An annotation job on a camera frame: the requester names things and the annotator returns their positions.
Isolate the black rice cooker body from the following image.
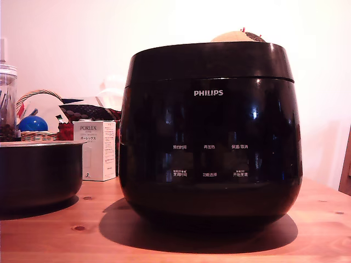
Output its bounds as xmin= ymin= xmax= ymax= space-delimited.
xmin=118 ymin=77 xmax=304 ymax=224

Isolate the black rice cooker lid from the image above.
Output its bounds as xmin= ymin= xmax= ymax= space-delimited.
xmin=128 ymin=41 xmax=295 ymax=88

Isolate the white plastic bag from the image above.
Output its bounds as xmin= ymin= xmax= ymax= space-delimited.
xmin=94 ymin=76 xmax=127 ymax=110

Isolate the white Porlex carton box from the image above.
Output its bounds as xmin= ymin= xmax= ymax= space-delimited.
xmin=72 ymin=120 xmax=117 ymax=182

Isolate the dark patterned cloth bag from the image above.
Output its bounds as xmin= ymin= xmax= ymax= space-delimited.
xmin=56 ymin=103 xmax=122 ymax=141

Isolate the brown woven dome shade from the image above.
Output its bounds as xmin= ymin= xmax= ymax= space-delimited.
xmin=210 ymin=26 xmax=267 ymax=44

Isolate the blue ball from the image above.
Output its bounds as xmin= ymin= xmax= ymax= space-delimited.
xmin=18 ymin=115 xmax=49 ymax=133

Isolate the black inner cooking pot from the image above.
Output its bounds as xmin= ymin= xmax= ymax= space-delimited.
xmin=0 ymin=140 xmax=84 ymax=212

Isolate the tall clear glass jar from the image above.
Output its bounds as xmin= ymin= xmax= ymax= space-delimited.
xmin=0 ymin=63 xmax=19 ymax=142

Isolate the wicker basket with handle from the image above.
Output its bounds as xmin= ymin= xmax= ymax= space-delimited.
xmin=15 ymin=88 xmax=64 ymax=142

